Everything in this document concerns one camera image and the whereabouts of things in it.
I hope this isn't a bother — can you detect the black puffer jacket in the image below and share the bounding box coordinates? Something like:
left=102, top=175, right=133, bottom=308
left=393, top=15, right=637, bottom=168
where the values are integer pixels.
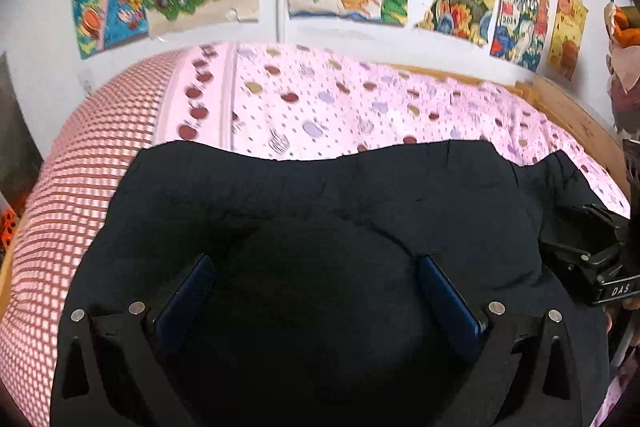
left=50, top=138, right=633, bottom=427

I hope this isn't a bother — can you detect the red checkered pillow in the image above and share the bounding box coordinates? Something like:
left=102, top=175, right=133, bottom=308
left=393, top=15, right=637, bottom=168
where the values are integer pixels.
left=0, top=52, right=179, bottom=413

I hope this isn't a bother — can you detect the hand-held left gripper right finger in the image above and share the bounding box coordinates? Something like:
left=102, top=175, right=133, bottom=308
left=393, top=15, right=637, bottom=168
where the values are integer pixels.
left=419, top=254, right=583, bottom=427

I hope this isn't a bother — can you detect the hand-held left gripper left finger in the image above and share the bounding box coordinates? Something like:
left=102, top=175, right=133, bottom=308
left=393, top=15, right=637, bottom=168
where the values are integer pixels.
left=50, top=253, right=217, bottom=427

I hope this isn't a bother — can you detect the pink apple print bed sheet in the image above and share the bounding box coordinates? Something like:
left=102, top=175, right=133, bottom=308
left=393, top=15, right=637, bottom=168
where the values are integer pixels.
left=150, top=42, right=636, bottom=427

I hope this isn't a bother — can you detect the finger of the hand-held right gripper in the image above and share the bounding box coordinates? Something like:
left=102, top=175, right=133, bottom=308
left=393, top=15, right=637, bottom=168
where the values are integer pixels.
left=560, top=203, right=630, bottom=238
left=539, top=237, right=623, bottom=280

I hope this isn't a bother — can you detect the plush toy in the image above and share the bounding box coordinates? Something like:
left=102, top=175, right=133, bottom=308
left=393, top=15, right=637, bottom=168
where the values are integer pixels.
left=601, top=1, right=640, bottom=135

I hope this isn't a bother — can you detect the yellow bear poster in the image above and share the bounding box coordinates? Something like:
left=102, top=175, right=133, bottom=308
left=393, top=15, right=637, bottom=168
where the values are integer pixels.
left=544, top=0, right=589, bottom=81

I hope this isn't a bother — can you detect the wooden bed frame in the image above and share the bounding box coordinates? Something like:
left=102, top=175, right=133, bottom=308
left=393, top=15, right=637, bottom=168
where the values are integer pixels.
left=380, top=62, right=632, bottom=210

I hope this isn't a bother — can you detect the orange patterned object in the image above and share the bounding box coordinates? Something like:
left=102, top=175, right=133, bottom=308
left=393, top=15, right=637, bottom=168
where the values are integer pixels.
left=0, top=206, right=22, bottom=254

